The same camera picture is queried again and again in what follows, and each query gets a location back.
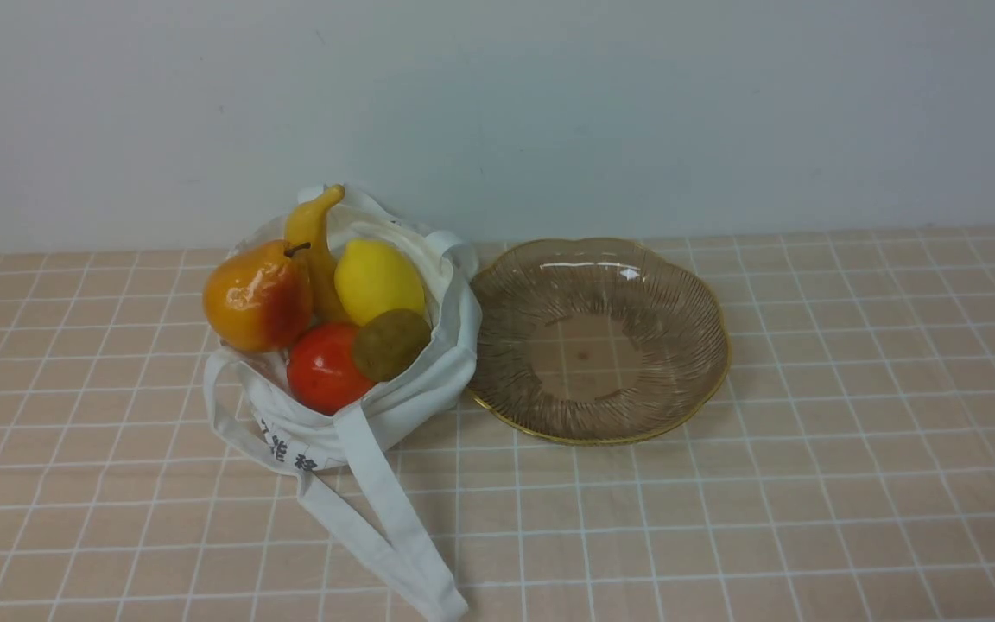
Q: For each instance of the yellow banana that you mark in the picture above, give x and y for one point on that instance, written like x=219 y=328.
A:
x=307 y=224

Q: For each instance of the white cloth tote bag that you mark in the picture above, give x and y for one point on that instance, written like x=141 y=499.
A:
x=344 y=480

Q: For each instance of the brown kiwi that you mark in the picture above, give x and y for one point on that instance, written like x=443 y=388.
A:
x=387 y=345

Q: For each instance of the yellow lemon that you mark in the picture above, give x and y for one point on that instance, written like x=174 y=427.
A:
x=373 y=277

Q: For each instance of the amber glass plate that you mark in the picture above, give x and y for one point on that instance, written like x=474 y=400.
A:
x=596 y=341

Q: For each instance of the red tomato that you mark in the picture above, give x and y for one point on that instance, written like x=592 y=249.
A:
x=321 y=372

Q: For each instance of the orange red pear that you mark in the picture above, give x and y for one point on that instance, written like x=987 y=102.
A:
x=261 y=299

